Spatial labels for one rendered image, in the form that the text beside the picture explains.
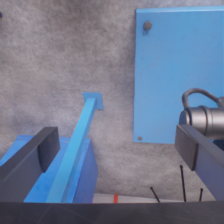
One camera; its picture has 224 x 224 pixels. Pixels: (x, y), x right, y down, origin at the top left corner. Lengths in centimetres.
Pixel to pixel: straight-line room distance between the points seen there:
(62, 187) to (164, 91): 68
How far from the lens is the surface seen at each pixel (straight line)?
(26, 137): 168
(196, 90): 75
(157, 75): 85
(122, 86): 102
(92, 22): 91
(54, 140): 16
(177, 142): 17
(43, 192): 127
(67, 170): 74
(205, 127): 53
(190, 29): 80
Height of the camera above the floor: 87
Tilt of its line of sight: 49 degrees down
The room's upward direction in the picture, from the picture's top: 170 degrees counter-clockwise
